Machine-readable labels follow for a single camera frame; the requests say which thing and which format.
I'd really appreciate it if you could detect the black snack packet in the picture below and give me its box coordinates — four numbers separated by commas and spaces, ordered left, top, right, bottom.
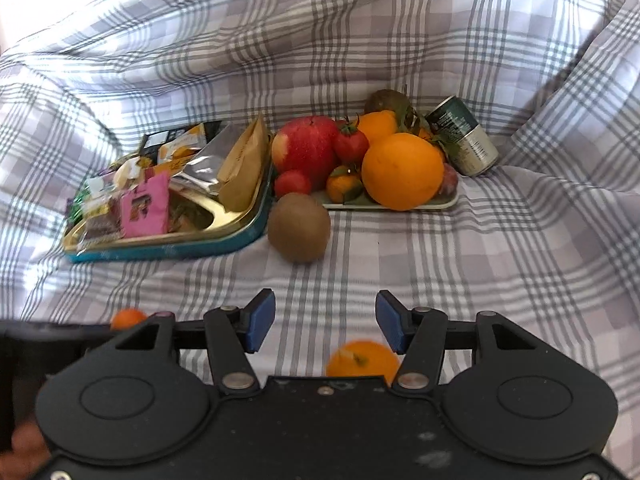
141, 121, 236, 153

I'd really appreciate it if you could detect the pale green plate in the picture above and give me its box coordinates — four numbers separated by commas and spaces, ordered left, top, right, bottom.
320, 160, 460, 211

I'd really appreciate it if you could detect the orange with leaves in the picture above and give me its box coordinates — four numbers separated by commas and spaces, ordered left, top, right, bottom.
357, 109, 416, 147

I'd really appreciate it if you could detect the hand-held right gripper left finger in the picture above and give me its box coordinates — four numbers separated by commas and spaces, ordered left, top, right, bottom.
106, 288, 277, 391

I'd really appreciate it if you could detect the blue tin tray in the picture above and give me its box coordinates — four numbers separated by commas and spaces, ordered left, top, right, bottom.
64, 159, 277, 265

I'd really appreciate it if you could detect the silver foil packet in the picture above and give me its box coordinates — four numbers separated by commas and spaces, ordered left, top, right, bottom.
170, 122, 251, 196

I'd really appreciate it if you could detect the green candy wrapper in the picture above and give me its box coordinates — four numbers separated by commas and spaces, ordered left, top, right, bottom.
66, 195, 89, 224

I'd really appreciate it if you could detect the red apple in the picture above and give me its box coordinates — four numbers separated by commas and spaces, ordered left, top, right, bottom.
271, 115, 341, 192

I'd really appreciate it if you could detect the brown paper packet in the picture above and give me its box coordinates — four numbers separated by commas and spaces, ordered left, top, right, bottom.
217, 112, 272, 213

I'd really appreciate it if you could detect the clear snack packet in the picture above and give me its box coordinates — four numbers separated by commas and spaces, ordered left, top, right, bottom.
80, 199, 123, 251

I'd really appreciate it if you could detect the pink snack packet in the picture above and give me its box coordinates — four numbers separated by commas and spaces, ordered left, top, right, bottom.
120, 170, 172, 239

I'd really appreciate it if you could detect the green drink can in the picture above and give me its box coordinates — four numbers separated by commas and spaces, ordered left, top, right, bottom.
425, 95, 500, 177

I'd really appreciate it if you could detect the white candy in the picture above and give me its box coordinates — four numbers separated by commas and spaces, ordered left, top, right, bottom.
115, 157, 147, 187

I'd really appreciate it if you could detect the orange snack bar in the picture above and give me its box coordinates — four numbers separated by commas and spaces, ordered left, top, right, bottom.
157, 125, 208, 167

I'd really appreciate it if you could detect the small red tomato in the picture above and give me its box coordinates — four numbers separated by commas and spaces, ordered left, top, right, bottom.
274, 170, 313, 199

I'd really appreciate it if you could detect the large orange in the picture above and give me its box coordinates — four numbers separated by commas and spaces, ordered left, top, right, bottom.
361, 132, 446, 211

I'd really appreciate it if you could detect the small mandarin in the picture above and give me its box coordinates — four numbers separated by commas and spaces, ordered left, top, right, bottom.
326, 164, 364, 205
110, 308, 149, 331

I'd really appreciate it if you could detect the person's left hand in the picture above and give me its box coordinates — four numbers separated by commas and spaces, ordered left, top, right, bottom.
10, 422, 53, 480

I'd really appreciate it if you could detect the brown kiwi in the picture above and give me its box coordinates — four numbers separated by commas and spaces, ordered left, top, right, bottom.
267, 192, 332, 264
364, 88, 414, 117

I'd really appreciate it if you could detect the plaid blanket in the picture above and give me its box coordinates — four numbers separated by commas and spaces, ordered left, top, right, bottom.
0, 0, 640, 480

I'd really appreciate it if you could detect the dark red plum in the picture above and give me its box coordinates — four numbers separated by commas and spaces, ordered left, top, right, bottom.
439, 162, 460, 196

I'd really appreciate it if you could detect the mandarin with stem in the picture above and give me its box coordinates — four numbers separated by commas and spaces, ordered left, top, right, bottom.
326, 340, 402, 387

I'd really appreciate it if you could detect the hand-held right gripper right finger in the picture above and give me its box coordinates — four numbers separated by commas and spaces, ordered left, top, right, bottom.
376, 290, 546, 392

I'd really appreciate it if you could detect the red tomato with stem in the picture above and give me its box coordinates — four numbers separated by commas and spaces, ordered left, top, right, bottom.
332, 116, 371, 165

